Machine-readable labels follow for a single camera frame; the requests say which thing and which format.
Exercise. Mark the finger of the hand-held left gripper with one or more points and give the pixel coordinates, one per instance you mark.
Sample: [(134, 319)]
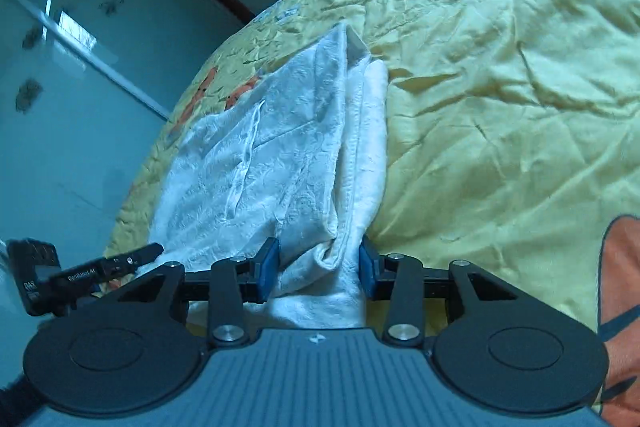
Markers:
[(132, 260)]

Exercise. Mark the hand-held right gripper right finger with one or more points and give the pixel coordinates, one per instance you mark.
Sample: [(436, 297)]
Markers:
[(366, 271)]

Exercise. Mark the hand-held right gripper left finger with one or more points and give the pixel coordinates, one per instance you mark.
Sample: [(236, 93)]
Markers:
[(270, 271)]

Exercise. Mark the white towel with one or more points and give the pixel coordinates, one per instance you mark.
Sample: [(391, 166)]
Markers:
[(280, 157)]

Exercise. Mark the yellow printed bedsheet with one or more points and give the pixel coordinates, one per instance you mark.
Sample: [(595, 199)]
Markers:
[(500, 107)]

